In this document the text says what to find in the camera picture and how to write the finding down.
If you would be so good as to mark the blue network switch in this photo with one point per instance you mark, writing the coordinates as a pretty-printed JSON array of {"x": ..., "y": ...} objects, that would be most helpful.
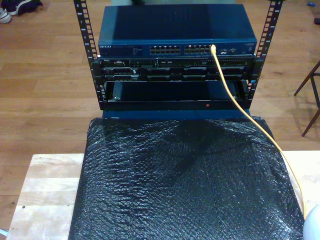
[{"x": 175, "y": 22}]

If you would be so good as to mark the dark sneaker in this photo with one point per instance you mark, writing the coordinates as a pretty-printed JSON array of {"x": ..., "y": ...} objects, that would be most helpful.
[{"x": 25, "y": 6}]

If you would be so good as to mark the black rack server unit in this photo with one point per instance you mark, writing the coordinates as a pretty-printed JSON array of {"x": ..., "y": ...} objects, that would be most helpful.
[{"x": 162, "y": 71}]

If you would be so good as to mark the dark chair leg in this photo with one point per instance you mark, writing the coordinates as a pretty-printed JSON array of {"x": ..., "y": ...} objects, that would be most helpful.
[{"x": 311, "y": 82}]

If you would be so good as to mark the white sneaker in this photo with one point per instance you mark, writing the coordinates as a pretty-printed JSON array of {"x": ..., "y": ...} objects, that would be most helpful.
[{"x": 5, "y": 16}]

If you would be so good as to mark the black textured mat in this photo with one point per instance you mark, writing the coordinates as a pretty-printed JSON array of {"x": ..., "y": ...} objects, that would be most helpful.
[{"x": 162, "y": 187}]

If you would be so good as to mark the black chassis with red light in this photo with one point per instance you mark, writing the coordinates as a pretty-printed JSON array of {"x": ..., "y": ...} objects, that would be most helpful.
[{"x": 162, "y": 93}]

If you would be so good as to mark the black perforated rack post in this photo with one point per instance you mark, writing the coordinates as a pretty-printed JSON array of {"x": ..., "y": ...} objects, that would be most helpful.
[
  {"x": 86, "y": 32},
  {"x": 268, "y": 27}
]

